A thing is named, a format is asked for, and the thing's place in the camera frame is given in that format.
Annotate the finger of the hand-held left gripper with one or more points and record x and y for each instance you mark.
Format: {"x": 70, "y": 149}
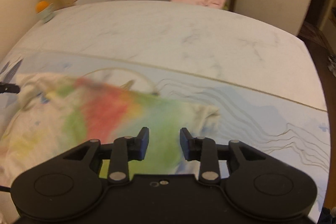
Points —
{"x": 10, "y": 88}

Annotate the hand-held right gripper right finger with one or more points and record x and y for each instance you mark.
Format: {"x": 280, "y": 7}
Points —
{"x": 185, "y": 145}

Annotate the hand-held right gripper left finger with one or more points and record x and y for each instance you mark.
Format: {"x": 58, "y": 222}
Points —
{"x": 143, "y": 144}

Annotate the pastel tie-dye t-shirt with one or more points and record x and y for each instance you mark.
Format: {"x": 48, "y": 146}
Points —
{"x": 105, "y": 111}

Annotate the contour line printed table mat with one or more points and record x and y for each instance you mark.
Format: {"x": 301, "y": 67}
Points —
{"x": 249, "y": 121}

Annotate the pale cup with orange lid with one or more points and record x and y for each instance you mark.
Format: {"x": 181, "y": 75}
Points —
{"x": 46, "y": 14}

